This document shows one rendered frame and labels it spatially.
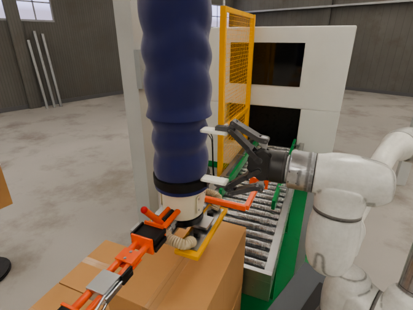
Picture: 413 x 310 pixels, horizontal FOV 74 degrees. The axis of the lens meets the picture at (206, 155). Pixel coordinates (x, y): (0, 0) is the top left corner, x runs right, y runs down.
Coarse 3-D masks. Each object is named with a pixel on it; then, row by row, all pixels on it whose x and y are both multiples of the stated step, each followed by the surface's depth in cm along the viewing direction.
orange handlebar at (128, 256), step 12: (252, 192) 117; (216, 204) 112; (228, 204) 110; (240, 204) 109; (120, 252) 84; (132, 252) 84; (144, 252) 86; (120, 264) 83; (132, 264) 81; (84, 300) 70; (96, 300) 69
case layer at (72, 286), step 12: (108, 240) 191; (96, 252) 181; (108, 252) 181; (84, 264) 171; (96, 264) 171; (108, 264) 171; (72, 276) 163; (84, 276) 163; (60, 288) 155; (72, 288) 156; (84, 288) 155; (240, 288) 155; (48, 300) 148; (60, 300) 148; (72, 300) 148; (240, 300) 161
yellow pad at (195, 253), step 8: (208, 208) 126; (224, 208) 127; (216, 216) 121; (224, 216) 124; (216, 224) 116; (192, 232) 111; (200, 232) 111; (208, 232) 111; (200, 240) 106; (208, 240) 108; (176, 248) 103; (192, 248) 102; (200, 248) 103; (184, 256) 101; (192, 256) 100
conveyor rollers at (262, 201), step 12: (264, 192) 254; (252, 204) 233; (264, 204) 237; (240, 216) 219; (252, 216) 217; (264, 216) 220; (276, 216) 218; (252, 228) 208; (264, 228) 204; (252, 240) 191; (252, 252) 182; (264, 252) 180; (252, 264) 174; (264, 264) 171
